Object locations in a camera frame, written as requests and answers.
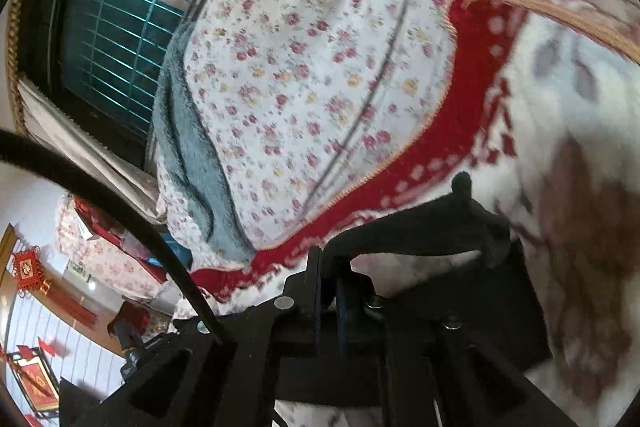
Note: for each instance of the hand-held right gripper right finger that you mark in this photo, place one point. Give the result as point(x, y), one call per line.
point(345, 317)

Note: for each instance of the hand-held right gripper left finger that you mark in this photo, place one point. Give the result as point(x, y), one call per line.
point(326, 293)

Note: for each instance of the black pants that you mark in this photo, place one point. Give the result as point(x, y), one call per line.
point(425, 227)

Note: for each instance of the dark red cloth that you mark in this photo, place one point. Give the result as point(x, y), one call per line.
point(131, 318)

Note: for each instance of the floral covered furniture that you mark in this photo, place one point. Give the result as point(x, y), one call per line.
point(115, 262)

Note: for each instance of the grey fleece blanket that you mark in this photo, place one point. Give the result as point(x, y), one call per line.
point(190, 157)

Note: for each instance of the cream curtain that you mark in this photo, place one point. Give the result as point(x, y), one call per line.
point(75, 134)

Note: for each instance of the floral bed sheet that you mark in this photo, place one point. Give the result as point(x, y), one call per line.
point(325, 57)

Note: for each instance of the red and white printed blanket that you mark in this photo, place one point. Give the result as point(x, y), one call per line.
point(560, 117)

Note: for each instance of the grid window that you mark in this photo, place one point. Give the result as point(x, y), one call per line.
point(115, 47)

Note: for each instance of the red framed wall picture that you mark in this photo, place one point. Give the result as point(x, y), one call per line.
point(35, 382)

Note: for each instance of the red knot wall ornament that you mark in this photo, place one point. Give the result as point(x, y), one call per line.
point(30, 264)

